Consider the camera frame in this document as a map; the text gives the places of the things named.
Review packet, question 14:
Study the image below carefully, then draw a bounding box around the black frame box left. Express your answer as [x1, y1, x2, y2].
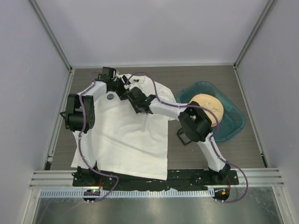
[59, 111, 68, 130]

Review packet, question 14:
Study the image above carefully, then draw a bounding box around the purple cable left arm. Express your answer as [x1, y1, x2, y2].
[78, 71, 120, 203]

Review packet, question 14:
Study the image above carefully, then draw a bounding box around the black frame box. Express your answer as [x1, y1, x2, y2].
[176, 128, 192, 146]
[59, 111, 68, 130]

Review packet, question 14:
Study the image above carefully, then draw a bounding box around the beige plate with bird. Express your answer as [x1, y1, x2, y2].
[189, 94, 224, 123]

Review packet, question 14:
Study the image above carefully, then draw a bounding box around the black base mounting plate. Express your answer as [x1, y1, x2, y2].
[71, 168, 239, 191]

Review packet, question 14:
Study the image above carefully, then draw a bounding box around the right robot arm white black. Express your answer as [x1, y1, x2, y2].
[127, 87, 231, 184]

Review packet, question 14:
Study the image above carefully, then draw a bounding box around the teal plastic basin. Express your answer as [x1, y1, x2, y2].
[177, 81, 246, 142]

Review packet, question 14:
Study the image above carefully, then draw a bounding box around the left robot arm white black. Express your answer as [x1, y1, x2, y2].
[60, 78, 126, 186]

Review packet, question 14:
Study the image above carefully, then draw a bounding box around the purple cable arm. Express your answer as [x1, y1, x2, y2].
[78, 71, 120, 203]
[125, 71, 249, 203]

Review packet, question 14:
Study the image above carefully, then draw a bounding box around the white slotted cable duct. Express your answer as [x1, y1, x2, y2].
[40, 189, 214, 198]

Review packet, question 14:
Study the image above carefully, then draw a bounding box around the white t-shirt flower print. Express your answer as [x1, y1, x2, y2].
[71, 73, 176, 181]

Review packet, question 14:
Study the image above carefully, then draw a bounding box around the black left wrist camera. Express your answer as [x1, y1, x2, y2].
[98, 67, 116, 82]

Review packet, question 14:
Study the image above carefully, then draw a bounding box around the black frame box right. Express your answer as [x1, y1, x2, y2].
[176, 128, 192, 146]

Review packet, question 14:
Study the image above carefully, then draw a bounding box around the aluminium frame rail front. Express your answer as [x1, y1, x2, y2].
[29, 168, 285, 189]

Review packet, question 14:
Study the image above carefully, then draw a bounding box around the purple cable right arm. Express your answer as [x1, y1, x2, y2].
[125, 71, 249, 203]

